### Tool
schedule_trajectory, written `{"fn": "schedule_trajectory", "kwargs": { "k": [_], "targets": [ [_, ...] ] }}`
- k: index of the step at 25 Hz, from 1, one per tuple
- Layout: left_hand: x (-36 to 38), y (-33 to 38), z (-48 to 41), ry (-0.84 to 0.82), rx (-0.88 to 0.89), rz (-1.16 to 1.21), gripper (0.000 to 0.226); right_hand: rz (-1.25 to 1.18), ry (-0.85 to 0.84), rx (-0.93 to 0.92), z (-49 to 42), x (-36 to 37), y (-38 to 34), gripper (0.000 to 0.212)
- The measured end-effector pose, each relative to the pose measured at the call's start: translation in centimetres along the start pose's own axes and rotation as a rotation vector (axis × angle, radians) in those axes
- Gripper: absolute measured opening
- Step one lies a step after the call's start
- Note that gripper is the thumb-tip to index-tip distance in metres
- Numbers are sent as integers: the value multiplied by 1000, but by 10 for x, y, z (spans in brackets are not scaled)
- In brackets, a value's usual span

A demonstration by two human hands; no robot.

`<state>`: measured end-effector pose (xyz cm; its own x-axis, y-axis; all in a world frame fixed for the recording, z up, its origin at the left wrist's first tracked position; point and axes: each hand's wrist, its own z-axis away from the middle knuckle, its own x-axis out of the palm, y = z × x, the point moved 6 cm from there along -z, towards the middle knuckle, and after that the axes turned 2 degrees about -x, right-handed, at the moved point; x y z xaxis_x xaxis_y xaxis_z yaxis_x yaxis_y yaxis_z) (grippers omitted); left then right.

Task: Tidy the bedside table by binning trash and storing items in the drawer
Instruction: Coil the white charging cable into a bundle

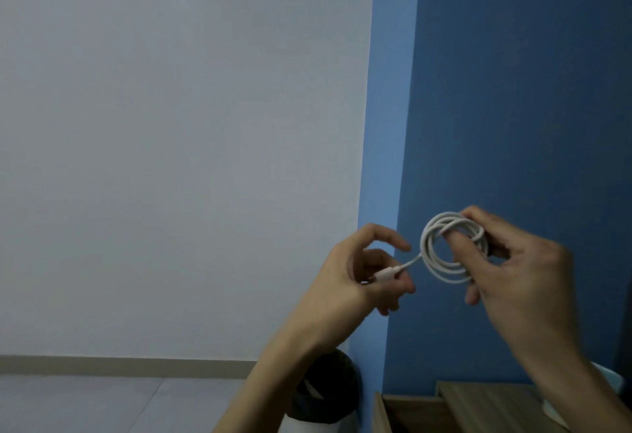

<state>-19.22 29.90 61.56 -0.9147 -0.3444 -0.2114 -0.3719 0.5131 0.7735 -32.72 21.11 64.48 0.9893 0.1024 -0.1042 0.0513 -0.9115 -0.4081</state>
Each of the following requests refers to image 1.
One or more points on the teal tissue box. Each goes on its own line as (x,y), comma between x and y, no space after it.
(610,378)

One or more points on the person's left hand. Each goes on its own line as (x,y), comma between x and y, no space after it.
(340,294)

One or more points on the black trash bin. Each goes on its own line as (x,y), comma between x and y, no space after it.
(326,388)

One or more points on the person's right hand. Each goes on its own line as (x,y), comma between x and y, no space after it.
(528,289)

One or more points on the wooden drawer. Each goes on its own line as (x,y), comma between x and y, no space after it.
(415,415)

